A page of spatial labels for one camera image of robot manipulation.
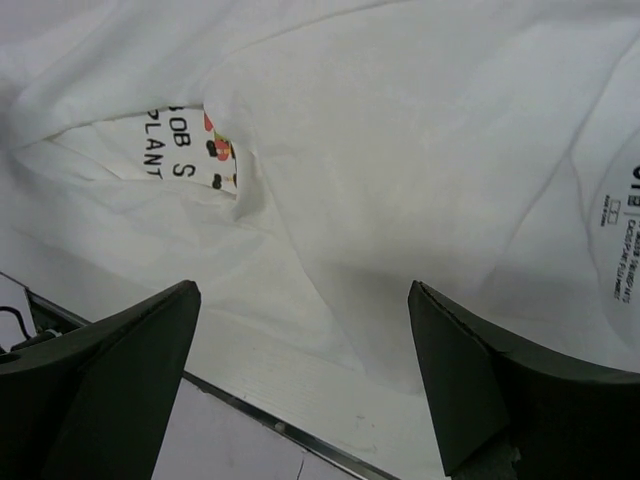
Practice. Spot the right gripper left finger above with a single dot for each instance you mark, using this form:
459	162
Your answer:
94	403

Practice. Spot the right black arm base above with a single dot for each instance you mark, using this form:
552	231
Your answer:
28	319

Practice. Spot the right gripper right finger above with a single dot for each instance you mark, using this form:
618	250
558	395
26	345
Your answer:
504	407

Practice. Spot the white cartoon print t shirt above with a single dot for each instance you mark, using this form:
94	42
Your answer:
305	161

